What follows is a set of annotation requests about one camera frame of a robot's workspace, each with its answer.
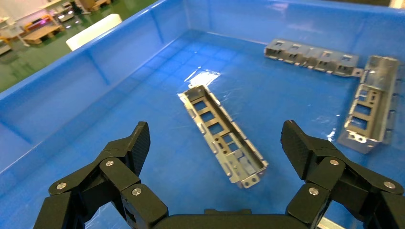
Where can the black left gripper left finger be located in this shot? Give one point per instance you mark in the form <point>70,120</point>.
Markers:
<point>95,183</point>

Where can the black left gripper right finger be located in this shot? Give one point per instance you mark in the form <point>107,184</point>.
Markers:
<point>348,186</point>

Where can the metal bracket with square holes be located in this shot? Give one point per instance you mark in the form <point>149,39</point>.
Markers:
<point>243,172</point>
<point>383,82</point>
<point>303,55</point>

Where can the blue plastic bin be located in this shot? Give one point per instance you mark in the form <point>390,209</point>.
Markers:
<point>126,94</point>

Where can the white foam block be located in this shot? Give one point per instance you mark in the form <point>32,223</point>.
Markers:
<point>91,33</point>

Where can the wooden pallet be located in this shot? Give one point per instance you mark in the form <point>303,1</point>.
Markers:
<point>42,34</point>

